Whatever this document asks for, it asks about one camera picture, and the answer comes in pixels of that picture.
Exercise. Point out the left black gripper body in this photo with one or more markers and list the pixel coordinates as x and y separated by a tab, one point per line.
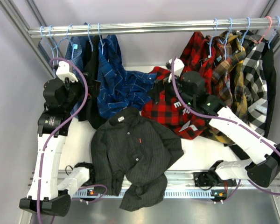
89	85

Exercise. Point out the red black plaid shirt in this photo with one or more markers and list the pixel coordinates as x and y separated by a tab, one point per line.
170	112

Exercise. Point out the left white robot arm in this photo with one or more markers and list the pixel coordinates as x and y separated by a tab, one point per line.
46	196

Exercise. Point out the light blue wire hanger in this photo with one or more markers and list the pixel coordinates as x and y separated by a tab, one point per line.
54	45

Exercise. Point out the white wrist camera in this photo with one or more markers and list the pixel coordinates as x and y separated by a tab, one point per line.
178	68
65	72

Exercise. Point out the light blue empty hanger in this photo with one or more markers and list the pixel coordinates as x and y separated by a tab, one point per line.
46	40

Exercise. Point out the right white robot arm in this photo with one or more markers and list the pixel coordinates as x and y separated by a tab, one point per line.
263	163

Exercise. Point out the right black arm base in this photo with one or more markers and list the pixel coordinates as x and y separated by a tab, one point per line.
206	181

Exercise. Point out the blue plaid shirt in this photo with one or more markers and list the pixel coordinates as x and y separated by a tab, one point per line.
119	88

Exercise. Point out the black white plaid shirt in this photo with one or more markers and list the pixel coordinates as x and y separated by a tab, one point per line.
255	86

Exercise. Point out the aluminium front rail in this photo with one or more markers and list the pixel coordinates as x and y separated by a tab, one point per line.
180	185

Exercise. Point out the light blue checked shirt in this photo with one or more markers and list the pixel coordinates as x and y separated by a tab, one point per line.
75	53

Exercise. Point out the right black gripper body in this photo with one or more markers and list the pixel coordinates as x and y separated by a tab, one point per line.
161	91

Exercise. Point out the aluminium hanging rail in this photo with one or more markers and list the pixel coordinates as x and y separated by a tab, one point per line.
155	27

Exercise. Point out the dark grey pinstripe shirt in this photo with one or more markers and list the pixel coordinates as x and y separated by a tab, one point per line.
136	148

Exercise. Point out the red plaid hanging shirt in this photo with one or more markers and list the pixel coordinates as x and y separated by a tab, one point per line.
197	57

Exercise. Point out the black hanging garment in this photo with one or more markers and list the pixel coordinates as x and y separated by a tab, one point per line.
90	111

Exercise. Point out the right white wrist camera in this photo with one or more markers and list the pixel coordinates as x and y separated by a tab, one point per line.
178	68

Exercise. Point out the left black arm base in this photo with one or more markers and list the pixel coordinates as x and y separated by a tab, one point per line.
90	172

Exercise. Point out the yellow brown plaid shirt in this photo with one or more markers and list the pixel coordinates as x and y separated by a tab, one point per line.
227	80

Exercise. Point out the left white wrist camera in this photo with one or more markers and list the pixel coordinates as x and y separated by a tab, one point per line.
65	72

